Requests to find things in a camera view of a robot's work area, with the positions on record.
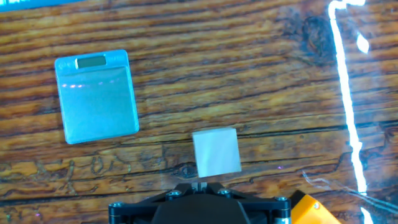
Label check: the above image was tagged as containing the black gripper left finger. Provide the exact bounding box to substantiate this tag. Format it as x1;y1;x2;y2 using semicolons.
108;182;200;224

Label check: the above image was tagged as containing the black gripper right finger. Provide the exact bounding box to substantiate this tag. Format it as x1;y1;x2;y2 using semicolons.
198;182;292;224

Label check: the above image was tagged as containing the light wooden block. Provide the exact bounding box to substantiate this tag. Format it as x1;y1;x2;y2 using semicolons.
192;126;243;179

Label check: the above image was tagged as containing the silver digital pocket scale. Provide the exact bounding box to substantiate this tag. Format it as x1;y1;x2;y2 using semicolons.
54;49;140;145

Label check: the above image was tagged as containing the orange emergency stop button box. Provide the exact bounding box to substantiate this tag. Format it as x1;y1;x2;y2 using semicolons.
289;189;343;224

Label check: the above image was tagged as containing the wood grain vinyl mat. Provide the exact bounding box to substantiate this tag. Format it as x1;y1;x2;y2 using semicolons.
0;0;398;224

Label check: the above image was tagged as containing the blue foam mat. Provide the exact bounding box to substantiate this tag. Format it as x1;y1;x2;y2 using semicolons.
0;0;83;12

